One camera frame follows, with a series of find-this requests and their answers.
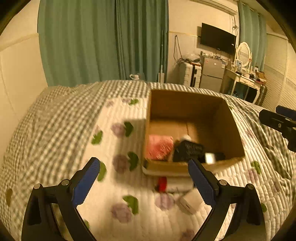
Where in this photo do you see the dark grey 65W charger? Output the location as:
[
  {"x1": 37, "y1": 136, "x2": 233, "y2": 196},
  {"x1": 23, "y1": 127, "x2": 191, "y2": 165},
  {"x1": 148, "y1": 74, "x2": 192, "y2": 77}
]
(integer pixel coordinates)
[{"x1": 173, "y1": 140, "x2": 205, "y2": 162}]

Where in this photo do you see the white plastic bottle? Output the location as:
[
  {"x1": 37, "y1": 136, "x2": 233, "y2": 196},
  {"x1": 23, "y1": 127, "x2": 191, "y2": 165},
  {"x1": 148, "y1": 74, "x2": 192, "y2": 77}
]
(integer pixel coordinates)
[{"x1": 180, "y1": 135, "x2": 192, "y2": 142}]

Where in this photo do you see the white square charger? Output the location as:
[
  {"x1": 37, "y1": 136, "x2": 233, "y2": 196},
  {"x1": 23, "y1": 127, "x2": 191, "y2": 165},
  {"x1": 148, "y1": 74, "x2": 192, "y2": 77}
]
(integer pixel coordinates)
[{"x1": 178, "y1": 188, "x2": 204, "y2": 215}]

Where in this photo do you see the grey checkered blanket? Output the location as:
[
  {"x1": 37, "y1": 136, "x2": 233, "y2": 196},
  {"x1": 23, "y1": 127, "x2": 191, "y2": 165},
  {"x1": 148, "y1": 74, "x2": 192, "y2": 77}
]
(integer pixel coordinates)
[{"x1": 1, "y1": 80, "x2": 295, "y2": 240}]

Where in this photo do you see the white tube red cap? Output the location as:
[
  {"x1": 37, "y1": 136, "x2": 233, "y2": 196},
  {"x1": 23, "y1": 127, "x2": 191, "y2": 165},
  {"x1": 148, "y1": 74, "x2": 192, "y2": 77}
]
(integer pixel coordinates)
[{"x1": 155, "y1": 177, "x2": 194, "y2": 193}]

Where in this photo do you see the white floral quilt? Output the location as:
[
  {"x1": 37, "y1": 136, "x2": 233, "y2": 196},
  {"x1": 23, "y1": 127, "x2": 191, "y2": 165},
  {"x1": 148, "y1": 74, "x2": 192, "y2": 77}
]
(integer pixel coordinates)
[{"x1": 76, "y1": 96, "x2": 273, "y2": 241}]

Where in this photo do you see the white dressing table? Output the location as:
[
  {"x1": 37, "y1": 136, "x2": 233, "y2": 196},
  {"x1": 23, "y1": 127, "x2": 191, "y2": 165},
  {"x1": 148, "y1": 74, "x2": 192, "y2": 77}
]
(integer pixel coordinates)
[{"x1": 220, "y1": 68, "x2": 267, "y2": 106}]

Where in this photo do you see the brown cardboard box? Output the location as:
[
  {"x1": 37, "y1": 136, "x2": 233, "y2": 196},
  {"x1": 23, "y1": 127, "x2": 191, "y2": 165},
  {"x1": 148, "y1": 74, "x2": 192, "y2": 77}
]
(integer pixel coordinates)
[{"x1": 142, "y1": 89, "x2": 245, "y2": 177}]

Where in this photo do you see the white oval mirror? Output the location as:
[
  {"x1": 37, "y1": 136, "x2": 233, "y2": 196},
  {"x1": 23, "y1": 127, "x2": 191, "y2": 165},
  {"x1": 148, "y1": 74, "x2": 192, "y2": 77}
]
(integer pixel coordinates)
[{"x1": 235, "y1": 42, "x2": 251, "y2": 67}]

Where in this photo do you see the grey small refrigerator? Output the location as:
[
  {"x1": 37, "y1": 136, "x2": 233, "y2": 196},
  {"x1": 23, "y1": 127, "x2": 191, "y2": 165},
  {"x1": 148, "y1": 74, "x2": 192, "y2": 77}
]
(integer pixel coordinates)
[{"x1": 199, "y1": 57, "x2": 225, "y2": 92}]

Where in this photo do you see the green curtain right window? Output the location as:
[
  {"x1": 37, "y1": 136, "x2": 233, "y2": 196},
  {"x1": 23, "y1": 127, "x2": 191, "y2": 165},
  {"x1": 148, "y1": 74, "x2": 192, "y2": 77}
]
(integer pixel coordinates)
[{"x1": 238, "y1": 1, "x2": 267, "y2": 72}]

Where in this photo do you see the white suitcase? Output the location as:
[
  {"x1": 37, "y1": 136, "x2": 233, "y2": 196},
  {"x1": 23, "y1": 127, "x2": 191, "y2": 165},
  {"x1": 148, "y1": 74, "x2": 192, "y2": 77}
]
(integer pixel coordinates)
[{"x1": 179, "y1": 62, "x2": 202, "y2": 88}]

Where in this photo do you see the white mop pole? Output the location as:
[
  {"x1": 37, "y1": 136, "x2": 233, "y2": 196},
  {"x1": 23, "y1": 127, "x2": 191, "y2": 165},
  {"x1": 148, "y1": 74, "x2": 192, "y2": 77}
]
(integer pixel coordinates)
[{"x1": 158, "y1": 31, "x2": 165, "y2": 83}]

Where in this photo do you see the green curtain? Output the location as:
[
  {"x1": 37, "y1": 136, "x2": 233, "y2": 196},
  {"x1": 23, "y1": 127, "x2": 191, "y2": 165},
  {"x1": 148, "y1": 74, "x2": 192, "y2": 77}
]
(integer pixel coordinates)
[{"x1": 38, "y1": 1, "x2": 169, "y2": 87}]

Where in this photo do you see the black wall television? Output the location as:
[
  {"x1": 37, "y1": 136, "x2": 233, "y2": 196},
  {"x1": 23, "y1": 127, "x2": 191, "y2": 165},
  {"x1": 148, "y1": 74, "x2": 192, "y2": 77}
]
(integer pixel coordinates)
[{"x1": 201, "y1": 23, "x2": 236, "y2": 55}]

